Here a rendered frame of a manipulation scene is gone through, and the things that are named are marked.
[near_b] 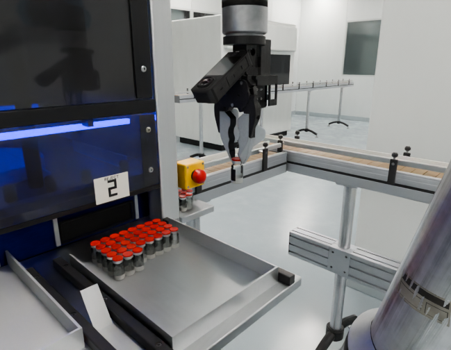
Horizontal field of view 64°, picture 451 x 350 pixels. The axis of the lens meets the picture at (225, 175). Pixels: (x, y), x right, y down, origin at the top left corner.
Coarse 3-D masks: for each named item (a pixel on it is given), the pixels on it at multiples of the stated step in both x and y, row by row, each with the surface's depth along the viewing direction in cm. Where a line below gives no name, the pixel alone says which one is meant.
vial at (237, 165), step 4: (232, 160) 64; (232, 164) 65; (236, 164) 64; (240, 164) 64; (232, 168) 64; (236, 168) 64; (240, 168) 64; (236, 172) 64; (240, 172) 64; (236, 176) 64; (240, 176) 65; (236, 180) 65; (240, 180) 65
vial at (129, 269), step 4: (124, 252) 72; (128, 252) 72; (132, 252) 72; (124, 256) 71; (128, 256) 71; (132, 256) 72; (124, 260) 71; (128, 260) 71; (132, 260) 72; (124, 264) 71; (128, 264) 71; (132, 264) 72; (124, 268) 72; (128, 268) 71; (132, 268) 72; (128, 272) 72; (132, 272) 72
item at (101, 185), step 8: (112, 176) 81; (120, 176) 83; (96, 184) 79; (104, 184) 80; (112, 184) 82; (120, 184) 83; (128, 184) 85; (96, 192) 79; (104, 192) 81; (112, 192) 82; (120, 192) 84; (128, 192) 85; (96, 200) 79; (104, 200) 81; (112, 200) 82
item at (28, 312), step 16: (0, 272) 73; (16, 272) 73; (0, 288) 68; (16, 288) 68; (32, 288) 67; (0, 304) 64; (16, 304) 64; (32, 304) 64; (48, 304) 62; (0, 320) 60; (16, 320) 60; (32, 320) 60; (48, 320) 60; (64, 320) 57; (0, 336) 56; (16, 336) 56; (32, 336) 56; (48, 336) 56; (64, 336) 52; (80, 336) 53
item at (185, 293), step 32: (160, 256) 79; (192, 256) 79; (224, 256) 79; (128, 288) 68; (160, 288) 68; (192, 288) 68; (224, 288) 68; (256, 288) 65; (160, 320) 60; (192, 320) 60
